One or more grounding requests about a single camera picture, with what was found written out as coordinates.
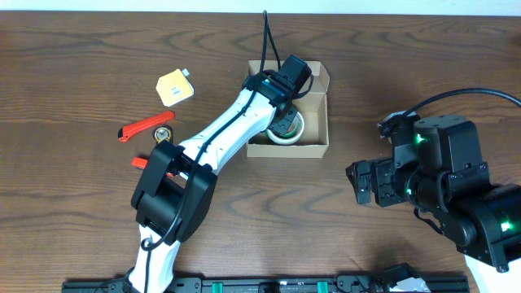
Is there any brown cardboard box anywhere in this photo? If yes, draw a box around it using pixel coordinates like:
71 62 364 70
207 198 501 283
246 61 330 159

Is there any red cylindrical lighter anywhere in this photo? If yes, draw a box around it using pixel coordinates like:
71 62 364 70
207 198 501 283
131 156 176 178

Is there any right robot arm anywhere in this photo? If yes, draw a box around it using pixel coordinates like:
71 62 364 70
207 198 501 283
346 114 520 292

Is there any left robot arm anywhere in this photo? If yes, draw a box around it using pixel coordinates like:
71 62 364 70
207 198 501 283
124 69 313 292

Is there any red utility knife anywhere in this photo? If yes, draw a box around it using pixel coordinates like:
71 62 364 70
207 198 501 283
118 110 175 142

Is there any black mounting rail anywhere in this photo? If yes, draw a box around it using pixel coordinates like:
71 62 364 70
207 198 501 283
61 263 470 293

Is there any white tape roll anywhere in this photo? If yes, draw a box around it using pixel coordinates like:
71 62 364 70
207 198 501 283
265 112 305 146

